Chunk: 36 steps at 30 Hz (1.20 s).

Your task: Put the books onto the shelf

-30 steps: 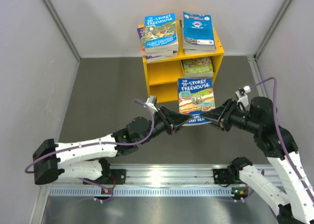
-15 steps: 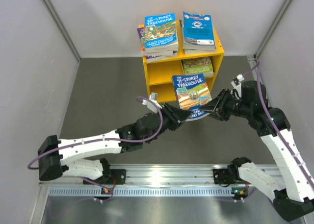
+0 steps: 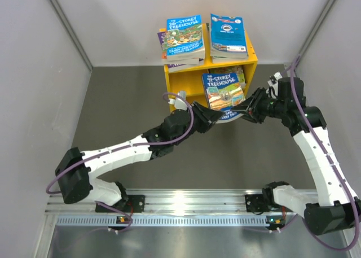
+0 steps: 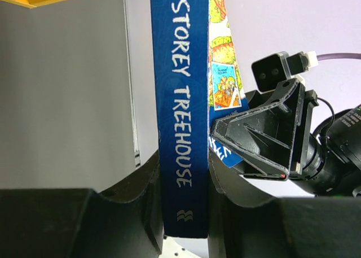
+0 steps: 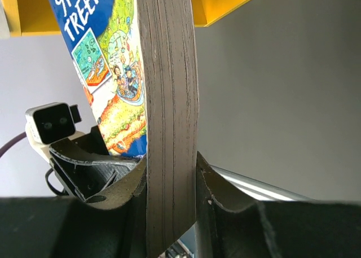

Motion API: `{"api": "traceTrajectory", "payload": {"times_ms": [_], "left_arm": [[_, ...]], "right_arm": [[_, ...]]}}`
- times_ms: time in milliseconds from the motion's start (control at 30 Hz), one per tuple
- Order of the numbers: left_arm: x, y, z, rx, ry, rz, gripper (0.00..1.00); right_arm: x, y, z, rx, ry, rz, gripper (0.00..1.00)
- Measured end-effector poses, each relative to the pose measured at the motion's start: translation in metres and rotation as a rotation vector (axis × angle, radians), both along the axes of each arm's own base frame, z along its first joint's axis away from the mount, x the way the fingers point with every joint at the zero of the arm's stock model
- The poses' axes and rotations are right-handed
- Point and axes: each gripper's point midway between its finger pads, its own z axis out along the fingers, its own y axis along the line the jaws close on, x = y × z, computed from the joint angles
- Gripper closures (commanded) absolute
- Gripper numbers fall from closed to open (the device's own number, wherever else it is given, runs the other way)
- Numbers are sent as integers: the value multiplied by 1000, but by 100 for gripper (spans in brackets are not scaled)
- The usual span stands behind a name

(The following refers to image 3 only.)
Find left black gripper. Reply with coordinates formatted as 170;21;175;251
172;100;224;146

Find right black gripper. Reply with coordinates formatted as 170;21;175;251
232;86;288;123

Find blue 91-Storey Treehouse book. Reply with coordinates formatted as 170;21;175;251
202;72;246;124

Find lime 65-Storey Treehouse book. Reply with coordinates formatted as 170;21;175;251
209;65;246;89

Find blue back-cover book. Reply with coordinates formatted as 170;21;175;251
209;14;249;60

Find light blue 26-Storey Treehouse book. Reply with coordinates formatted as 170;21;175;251
165;15;205;62

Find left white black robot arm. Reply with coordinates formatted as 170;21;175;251
55;102;224;212

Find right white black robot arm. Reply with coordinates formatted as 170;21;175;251
231;77;360;235

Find yellow wooden shelf box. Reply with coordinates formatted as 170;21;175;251
164;23;258;106

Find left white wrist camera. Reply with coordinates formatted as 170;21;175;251
168;90;188;111

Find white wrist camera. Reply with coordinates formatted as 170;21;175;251
267;72;282;98
168;90;188;111

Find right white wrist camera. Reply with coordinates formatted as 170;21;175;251
267;72;282;98

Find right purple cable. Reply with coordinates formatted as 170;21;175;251
245;54;360;252

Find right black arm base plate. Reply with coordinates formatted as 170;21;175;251
244;194;271;215

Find aluminium mounting rail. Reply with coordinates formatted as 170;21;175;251
45;187;319;213

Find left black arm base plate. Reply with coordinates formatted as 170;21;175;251
95;194;145;213

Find slotted grey cable duct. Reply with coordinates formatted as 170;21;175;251
56;215;284;227

